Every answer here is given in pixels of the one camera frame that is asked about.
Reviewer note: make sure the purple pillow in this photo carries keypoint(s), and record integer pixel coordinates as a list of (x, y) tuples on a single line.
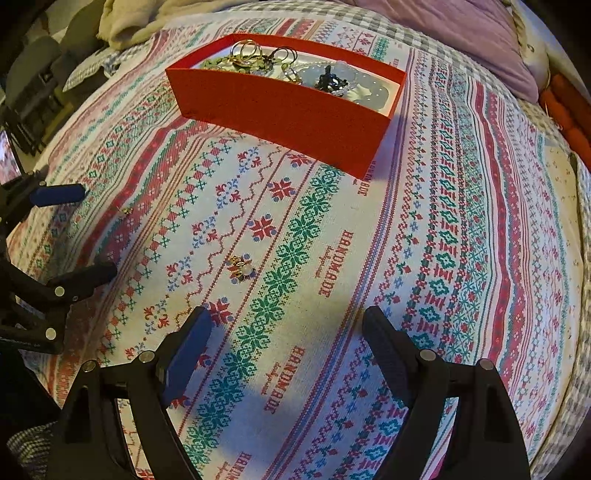
[(443, 37)]

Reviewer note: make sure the white plush toy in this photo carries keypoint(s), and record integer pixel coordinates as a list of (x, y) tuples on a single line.
[(531, 41)]

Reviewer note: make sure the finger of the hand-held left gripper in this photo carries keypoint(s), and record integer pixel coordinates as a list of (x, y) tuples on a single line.
[(78, 277), (53, 194)]

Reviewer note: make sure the cream quilt with checked trim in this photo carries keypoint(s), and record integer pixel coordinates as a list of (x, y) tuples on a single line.
[(565, 184)]

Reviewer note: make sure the small screen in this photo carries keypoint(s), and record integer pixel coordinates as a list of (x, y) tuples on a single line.
[(9, 159)]

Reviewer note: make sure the patterned knit-print blanket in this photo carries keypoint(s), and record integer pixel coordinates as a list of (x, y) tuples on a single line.
[(323, 277)]

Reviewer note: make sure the houndstooth clothing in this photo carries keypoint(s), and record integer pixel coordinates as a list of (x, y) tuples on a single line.
[(32, 450)]

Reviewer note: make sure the cream fleece blanket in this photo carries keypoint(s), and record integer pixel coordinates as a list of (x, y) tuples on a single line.
[(152, 21)]

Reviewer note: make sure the orange plush toy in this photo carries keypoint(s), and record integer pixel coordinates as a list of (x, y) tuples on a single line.
[(565, 115)]

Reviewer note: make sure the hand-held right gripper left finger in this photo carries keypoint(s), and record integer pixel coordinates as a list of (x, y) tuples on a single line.
[(189, 350)]

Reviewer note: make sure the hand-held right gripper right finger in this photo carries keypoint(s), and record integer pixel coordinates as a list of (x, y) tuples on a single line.
[(388, 350)]

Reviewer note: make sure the grey chair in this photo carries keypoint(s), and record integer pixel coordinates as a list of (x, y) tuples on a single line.
[(41, 87)]

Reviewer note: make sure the red cardboard box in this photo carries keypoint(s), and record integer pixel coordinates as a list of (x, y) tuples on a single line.
[(286, 115)]

